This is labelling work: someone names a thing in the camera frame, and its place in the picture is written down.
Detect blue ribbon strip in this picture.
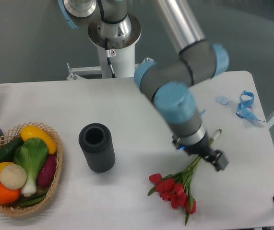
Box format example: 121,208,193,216
236,91,265,122

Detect dark grey ribbed vase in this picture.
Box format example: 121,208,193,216
78,123,116,173

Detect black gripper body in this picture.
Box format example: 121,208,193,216
172,133,215,161

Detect red tulip bouquet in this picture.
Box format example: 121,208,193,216
147,128,223,226

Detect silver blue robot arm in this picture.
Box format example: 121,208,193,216
58,0,229,171

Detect small blue ribbon piece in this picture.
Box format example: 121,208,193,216
216,96,229,105

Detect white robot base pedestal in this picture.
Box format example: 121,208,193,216
66,35,155,81

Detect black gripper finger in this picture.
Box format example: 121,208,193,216
209,149,229,172

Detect woven wicker basket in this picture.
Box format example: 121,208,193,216
0,122,63,217

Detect green bok choy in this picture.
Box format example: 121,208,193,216
13,138,48,197

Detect purple sweet potato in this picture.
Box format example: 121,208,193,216
37,154,57,187

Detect green bean pods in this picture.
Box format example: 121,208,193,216
17,190,48,208

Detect orange fruit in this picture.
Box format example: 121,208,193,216
0,184,20,205

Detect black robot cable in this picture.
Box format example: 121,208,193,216
104,37,117,79

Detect dark green cucumber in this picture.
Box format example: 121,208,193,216
0,137,24,163

